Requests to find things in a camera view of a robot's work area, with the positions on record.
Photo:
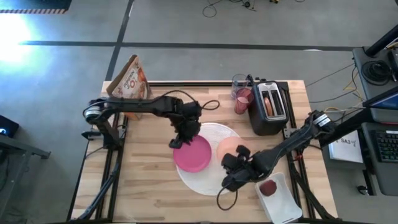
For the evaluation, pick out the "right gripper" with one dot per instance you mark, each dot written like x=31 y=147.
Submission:
x=244 y=172

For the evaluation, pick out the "striped hazard tape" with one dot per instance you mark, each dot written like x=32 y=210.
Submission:
x=31 y=11

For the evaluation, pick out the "magenta plastic plate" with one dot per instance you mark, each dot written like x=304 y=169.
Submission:
x=192 y=157

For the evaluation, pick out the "dark red plum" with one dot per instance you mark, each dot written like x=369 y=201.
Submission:
x=268 y=188

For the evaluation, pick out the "clear drinking glass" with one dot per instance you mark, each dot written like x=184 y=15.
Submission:
x=237 y=82

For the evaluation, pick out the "black computer keyboard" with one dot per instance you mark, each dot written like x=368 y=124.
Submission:
x=388 y=146

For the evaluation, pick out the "white paper sheet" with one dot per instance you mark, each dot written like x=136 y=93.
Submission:
x=346 y=149

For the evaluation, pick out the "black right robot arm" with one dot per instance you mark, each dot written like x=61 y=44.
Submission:
x=289 y=143

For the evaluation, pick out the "white rectangular tray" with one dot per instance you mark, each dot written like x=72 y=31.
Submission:
x=281 y=208

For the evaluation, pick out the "black two-slot toaster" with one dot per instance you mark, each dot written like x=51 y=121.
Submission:
x=258 y=121

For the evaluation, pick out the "white round woven placemat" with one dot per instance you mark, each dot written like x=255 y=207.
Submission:
x=202 y=182

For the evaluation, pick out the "pale pink plastic bowl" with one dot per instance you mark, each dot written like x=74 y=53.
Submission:
x=228 y=146

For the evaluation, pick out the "pink faceted plastic tumbler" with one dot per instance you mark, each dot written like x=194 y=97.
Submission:
x=243 y=102

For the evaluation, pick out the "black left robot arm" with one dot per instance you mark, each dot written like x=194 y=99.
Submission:
x=140 y=105

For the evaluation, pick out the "black device with blue light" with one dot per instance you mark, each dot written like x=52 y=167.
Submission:
x=9 y=126

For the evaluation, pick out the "grey side desk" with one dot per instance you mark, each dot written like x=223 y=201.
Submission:
x=360 y=62

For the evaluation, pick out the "orange pumpkin cereal box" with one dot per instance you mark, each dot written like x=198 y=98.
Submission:
x=130 y=84

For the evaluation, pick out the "brown bagel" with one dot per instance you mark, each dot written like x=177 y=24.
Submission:
x=268 y=107

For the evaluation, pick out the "laptop with blue screen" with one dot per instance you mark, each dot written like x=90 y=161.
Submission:
x=388 y=102

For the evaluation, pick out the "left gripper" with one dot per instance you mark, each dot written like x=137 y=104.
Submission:
x=188 y=130

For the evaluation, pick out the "dark metal pole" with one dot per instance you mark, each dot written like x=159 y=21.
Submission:
x=381 y=43

